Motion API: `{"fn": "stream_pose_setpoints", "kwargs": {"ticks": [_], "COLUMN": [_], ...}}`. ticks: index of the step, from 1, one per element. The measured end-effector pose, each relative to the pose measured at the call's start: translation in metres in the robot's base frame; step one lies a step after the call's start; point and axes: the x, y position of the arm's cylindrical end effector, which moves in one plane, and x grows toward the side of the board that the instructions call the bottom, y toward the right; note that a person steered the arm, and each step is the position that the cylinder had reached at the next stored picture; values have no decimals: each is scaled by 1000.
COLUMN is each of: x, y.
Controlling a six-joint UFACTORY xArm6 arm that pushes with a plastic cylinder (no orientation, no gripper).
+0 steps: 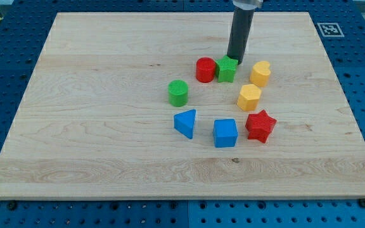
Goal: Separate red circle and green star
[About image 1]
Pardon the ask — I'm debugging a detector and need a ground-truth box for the blue cube block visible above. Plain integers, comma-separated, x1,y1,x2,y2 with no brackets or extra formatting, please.
213,119,238,148

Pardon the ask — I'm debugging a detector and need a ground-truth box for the translucent white tool mount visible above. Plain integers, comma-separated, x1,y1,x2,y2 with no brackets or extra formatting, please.
233,0,263,10

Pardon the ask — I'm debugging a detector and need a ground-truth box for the blue triangle block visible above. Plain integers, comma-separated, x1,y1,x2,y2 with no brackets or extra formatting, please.
174,109,196,139

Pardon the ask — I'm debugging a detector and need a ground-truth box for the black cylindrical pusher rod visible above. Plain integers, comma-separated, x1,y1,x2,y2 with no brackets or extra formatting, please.
227,6,255,65

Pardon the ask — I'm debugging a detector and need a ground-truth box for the green star block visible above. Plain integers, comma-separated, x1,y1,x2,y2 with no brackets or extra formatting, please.
215,55,238,82

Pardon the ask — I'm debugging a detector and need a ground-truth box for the yellow hexagon block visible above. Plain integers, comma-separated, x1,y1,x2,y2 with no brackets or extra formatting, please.
237,84,262,111

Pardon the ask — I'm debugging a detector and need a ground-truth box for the green cylinder block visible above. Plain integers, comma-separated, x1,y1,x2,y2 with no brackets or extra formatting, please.
168,80,188,107

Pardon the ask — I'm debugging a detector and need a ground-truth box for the yellow heart block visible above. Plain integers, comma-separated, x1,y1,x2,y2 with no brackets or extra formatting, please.
250,61,271,87

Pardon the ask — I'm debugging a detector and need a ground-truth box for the red star block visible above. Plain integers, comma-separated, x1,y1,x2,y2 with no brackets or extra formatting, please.
245,110,277,143

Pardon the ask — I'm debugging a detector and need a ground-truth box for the red cylinder block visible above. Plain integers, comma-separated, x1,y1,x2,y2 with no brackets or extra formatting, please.
196,57,216,83

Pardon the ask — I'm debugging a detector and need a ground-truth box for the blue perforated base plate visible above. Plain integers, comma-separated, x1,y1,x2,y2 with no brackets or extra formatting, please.
0,1,365,227

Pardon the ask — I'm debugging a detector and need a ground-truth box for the light wooden board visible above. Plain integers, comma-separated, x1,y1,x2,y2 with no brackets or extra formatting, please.
0,12,365,201

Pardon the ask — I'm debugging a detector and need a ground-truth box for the white fiducial marker tag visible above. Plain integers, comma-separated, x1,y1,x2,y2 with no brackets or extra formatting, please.
317,22,344,37

